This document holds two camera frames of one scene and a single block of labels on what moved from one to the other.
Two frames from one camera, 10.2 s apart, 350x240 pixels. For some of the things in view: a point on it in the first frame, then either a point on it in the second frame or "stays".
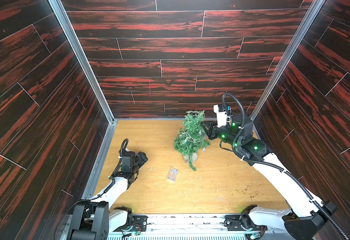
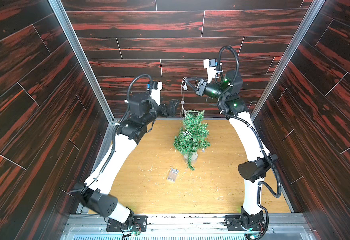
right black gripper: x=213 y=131 to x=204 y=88
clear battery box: x=172 y=174 stays
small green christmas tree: x=193 y=137 stays
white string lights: x=190 y=138 to x=185 y=87
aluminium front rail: x=201 y=226 stays
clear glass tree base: x=194 y=157 stays
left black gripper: x=143 y=157 to x=169 y=112
